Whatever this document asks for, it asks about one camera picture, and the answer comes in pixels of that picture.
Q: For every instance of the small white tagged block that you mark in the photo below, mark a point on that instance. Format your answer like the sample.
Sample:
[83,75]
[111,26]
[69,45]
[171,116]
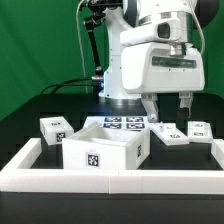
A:
[54,129]

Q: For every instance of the white cabinet body box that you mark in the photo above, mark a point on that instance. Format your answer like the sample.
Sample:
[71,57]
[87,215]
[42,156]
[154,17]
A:
[98,148]

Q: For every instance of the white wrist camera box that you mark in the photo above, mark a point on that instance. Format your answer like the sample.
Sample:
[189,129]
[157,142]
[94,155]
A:
[168,30]

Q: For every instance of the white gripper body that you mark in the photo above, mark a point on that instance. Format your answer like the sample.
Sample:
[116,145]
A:
[148,68]

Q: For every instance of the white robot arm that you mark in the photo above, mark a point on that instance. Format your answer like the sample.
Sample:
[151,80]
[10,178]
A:
[193,15]

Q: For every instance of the white marker tag sheet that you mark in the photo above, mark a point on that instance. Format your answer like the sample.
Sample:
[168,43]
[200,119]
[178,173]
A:
[120,122]

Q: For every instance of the white cabinet door panel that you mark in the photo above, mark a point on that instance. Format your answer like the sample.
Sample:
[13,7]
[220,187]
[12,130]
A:
[169,134]

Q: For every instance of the white U-shaped border frame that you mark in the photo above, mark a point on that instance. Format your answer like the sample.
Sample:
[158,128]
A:
[19,176]

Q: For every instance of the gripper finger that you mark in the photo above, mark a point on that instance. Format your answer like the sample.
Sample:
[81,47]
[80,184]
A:
[186,99]
[149,103]

